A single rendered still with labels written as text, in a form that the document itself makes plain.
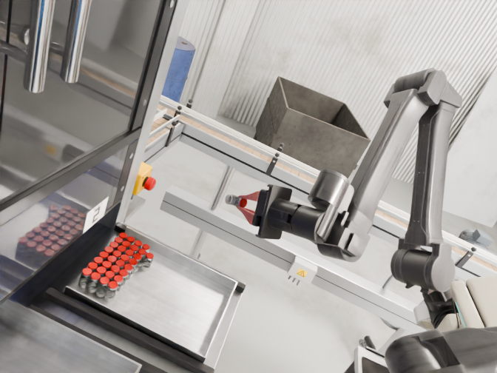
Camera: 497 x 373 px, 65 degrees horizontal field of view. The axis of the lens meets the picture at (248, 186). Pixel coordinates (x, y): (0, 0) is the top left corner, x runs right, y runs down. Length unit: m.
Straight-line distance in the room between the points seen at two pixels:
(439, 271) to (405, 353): 0.42
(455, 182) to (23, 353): 5.03
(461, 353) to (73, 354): 0.69
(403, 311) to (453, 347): 1.67
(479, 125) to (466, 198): 0.93
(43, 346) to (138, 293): 0.24
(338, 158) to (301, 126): 0.46
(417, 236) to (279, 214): 0.32
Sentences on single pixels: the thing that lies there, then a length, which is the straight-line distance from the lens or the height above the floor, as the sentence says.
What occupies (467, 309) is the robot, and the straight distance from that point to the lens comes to 0.75.
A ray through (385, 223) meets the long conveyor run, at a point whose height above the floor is 0.92.
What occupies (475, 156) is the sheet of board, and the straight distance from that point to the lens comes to 5.43.
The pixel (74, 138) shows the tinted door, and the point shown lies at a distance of 0.74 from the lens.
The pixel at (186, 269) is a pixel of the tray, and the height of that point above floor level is 0.88.
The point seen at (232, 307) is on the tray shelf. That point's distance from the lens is 1.07.
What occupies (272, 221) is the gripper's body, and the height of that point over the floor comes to 1.26.
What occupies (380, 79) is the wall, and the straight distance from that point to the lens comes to 4.93.
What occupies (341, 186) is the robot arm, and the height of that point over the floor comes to 1.37.
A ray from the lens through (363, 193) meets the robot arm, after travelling 0.74.
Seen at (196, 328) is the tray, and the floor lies 0.88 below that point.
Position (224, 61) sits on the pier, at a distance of 4.40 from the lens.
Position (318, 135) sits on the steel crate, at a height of 0.62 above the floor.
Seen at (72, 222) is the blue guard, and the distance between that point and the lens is 0.89.
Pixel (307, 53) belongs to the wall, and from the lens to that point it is 4.62.
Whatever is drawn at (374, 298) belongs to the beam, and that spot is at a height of 0.52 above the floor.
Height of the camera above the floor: 1.63
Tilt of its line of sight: 28 degrees down
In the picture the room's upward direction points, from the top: 25 degrees clockwise
